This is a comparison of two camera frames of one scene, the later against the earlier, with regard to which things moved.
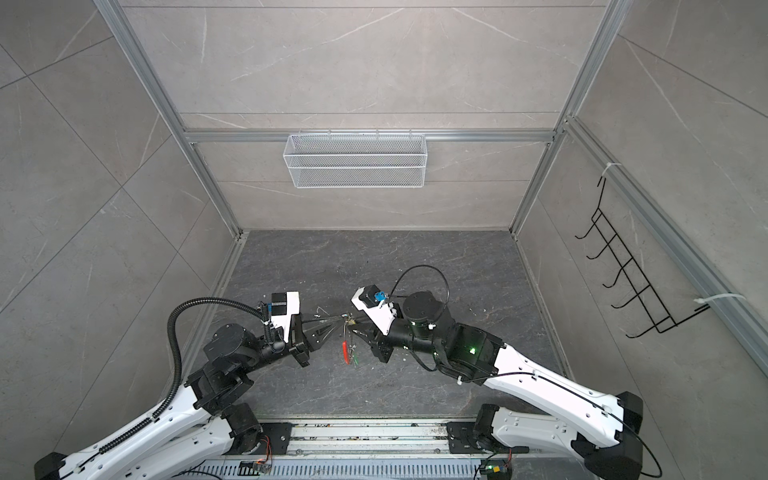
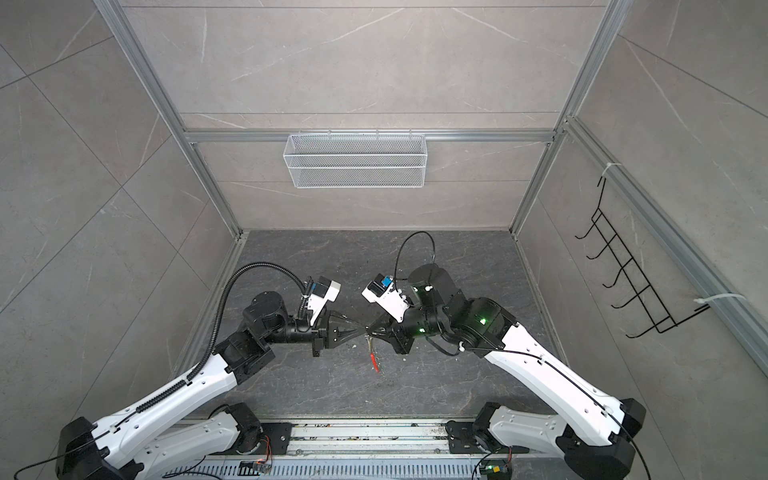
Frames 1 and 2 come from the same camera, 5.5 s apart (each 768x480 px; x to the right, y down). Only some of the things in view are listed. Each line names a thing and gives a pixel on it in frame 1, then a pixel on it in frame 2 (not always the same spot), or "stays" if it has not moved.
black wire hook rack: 661,319 stays
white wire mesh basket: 355,161 stays
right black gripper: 377,340 -> 396,336
